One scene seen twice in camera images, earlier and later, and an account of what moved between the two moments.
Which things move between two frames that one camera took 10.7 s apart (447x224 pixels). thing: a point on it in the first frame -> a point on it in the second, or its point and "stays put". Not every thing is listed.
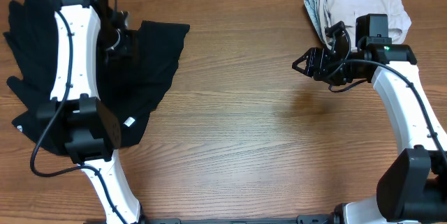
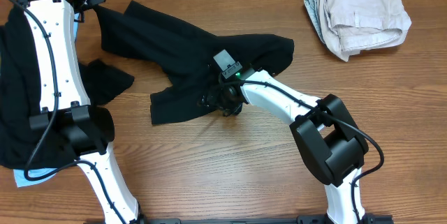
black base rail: (324, 219) stays put
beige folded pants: (343, 1) stays put
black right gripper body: (331, 69) -> (220, 95)
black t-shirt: (133, 78) -> (186, 54)
